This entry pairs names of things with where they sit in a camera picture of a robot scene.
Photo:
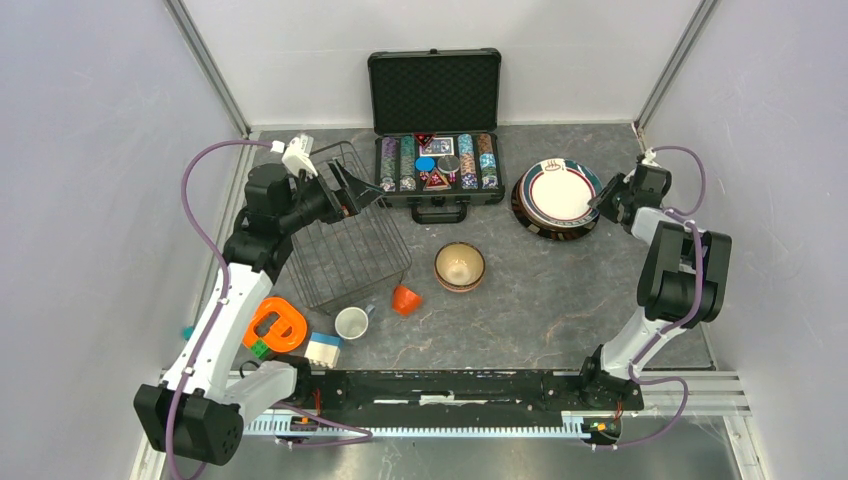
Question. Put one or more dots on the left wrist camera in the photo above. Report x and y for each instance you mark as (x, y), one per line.
(296, 155)

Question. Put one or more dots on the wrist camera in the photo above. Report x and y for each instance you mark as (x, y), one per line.
(296, 155)
(648, 157)

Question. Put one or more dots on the black wire dish rack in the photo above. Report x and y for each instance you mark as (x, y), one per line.
(337, 265)

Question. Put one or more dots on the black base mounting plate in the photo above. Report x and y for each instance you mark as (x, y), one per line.
(457, 398)

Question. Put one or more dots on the white plate teal rim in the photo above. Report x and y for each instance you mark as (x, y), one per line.
(556, 192)

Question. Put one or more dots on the blue white toy block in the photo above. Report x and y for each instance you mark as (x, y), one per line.
(323, 350)

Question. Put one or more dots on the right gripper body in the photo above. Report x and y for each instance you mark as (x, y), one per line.
(621, 182)

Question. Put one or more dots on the orange small cup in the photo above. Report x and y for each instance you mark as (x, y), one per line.
(405, 301)

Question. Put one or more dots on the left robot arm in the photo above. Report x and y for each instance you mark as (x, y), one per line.
(194, 411)

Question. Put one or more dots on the blue round chip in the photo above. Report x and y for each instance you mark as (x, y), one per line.
(425, 164)

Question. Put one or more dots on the green dice block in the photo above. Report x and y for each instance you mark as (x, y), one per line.
(260, 349)

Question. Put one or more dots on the white mug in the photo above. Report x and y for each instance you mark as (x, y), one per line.
(352, 322)

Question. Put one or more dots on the tan ceramic bowl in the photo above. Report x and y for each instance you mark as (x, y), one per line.
(459, 267)

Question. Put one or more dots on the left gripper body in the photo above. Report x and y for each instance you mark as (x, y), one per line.
(313, 201)

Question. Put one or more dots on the white cable duct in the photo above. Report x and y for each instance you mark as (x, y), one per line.
(283, 423)

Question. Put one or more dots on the dark brown bottom plate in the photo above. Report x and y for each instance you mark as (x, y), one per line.
(551, 233)

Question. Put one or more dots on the black poker chip case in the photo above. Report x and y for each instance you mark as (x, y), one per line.
(435, 103)

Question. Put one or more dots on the orange tape dispenser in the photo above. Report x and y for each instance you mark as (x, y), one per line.
(281, 326)

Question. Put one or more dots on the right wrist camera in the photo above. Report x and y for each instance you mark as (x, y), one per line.
(648, 157)

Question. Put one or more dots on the silver round dealer button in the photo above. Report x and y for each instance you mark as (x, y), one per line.
(448, 164)

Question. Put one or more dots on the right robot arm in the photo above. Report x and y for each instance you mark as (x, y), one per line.
(682, 283)

